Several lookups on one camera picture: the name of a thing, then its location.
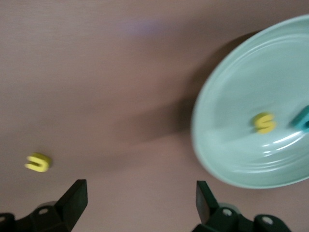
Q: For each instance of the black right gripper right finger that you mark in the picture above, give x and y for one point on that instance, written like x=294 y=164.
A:
x=207 y=207

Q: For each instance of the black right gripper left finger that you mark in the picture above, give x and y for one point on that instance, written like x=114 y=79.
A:
x=70 y=207

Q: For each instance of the yellow foam letter u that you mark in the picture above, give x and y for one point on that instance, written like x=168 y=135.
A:
x=46 y=163

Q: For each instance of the yellow foam letter s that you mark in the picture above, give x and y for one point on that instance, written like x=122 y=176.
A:
x=263 y=122

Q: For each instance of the light green plate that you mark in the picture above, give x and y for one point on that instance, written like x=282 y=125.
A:
x=229 y=96

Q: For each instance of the brown table cover sheet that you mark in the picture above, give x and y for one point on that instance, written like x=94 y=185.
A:
x=96 y=72

